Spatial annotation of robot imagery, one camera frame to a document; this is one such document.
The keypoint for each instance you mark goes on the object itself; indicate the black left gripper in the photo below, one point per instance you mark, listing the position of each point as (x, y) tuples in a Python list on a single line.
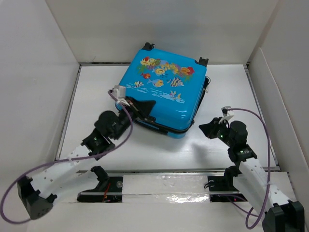
[(140, 108)]

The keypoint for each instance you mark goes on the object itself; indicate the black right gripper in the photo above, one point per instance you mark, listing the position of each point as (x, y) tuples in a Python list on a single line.
[(209, 129)]

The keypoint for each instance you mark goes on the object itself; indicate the blue kids suitcase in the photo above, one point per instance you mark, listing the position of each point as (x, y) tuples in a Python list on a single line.
[(177, 85)]

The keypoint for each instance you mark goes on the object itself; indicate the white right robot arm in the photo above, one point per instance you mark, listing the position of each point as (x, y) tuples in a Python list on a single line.
[(277, 212)]

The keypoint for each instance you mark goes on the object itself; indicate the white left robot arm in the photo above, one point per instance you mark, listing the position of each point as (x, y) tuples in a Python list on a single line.
[(40, 192)]

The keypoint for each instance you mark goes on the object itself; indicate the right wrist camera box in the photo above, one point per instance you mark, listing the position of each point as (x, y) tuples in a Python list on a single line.
[(227, 114)]

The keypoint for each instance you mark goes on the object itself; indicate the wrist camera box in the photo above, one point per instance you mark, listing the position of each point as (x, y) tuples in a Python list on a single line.
[(227, 114), (118, 93)]

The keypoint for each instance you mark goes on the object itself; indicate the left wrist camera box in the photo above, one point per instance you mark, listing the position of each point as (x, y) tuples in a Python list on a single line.
[(118, 93)]

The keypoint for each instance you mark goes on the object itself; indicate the aluminium table rail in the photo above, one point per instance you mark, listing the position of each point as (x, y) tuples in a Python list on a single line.
[(158, 188)]

